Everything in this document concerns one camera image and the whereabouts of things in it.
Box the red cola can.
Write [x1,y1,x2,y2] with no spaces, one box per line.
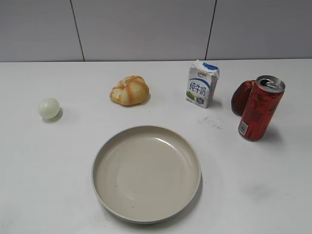
[238,75,286,141]

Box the beige round plate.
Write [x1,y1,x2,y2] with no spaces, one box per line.
[92,125,201,224]

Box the golden bread roll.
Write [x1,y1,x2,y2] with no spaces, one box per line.
[110,76,150,106]

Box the white blue milk carton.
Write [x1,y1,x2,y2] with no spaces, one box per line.
[186,60,219,109]

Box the dark red jujube fruit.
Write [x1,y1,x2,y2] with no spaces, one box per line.
[231,80,255,116]

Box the pale green round ball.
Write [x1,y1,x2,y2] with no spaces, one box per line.
[38,98,60,120]

